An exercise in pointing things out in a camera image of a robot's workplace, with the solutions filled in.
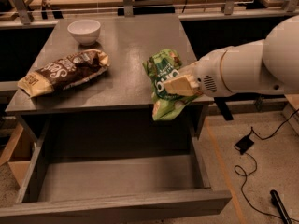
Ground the metal railing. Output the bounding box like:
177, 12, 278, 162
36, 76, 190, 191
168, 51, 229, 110
0, 0, 299, 28

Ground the brown chip bag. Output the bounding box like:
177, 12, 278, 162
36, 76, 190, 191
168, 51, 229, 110
18, 49, 109, 98

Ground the cardboard box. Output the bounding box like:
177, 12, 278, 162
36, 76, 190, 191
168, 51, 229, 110
0, 123, 35, 186

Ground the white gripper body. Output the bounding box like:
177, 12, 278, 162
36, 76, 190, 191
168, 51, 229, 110
179, 47, 233, 97

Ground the white bowl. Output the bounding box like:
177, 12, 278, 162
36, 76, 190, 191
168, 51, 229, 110
67, 19, 101, 46

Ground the open grey top drawer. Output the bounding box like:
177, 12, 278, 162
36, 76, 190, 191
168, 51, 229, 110
1, 119, 231, 224

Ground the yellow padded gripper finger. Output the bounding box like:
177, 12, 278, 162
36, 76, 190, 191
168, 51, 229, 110
164, 75, 202, 96

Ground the green rice chip bag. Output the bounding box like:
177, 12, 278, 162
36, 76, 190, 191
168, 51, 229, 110
143, 49, 202, 121

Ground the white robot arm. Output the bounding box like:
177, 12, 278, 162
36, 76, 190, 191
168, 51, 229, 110
163, 16, 299, 97

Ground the black power adapter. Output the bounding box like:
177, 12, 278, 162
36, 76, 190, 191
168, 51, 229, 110
235, 135, 254, 155

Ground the black cylindrical floor object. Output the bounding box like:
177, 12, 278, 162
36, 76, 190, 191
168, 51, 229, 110
270, 189, 292, 224

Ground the grey cabinet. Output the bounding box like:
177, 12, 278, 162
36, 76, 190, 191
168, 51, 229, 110
5, 13, 215, 142

